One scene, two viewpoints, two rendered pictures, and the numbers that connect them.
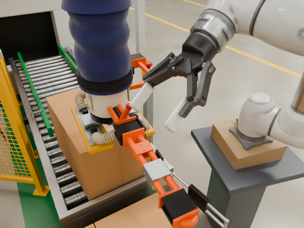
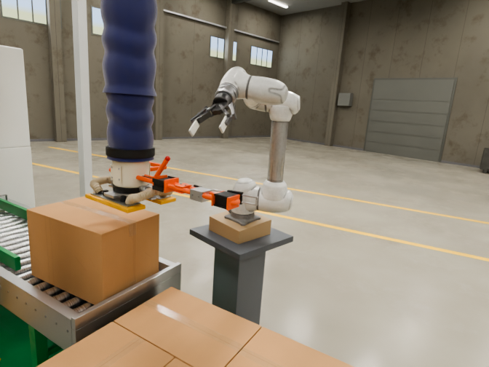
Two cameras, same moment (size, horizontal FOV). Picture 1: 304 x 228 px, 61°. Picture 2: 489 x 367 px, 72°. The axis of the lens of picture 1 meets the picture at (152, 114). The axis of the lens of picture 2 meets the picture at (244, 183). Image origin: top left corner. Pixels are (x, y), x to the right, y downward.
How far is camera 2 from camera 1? 0.91 m
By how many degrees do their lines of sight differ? 35
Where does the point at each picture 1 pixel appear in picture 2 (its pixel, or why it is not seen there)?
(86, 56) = (124, 128)
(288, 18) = (263, 84)
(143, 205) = (161, 297)
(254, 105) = (241, 184)
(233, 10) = (236, 83)
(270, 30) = (255, 90)
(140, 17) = (86, 165)
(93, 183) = (108, 277)
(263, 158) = (257, 231)
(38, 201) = not seen: outside the picture
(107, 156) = (124, 242)
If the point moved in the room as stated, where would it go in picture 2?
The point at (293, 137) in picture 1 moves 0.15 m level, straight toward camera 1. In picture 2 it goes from (274, 202) to (273, 209)
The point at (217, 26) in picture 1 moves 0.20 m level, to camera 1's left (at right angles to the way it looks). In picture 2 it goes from (231, 89) to (184, 84)
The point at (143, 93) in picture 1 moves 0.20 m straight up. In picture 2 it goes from (195, 125) to (196, 72)
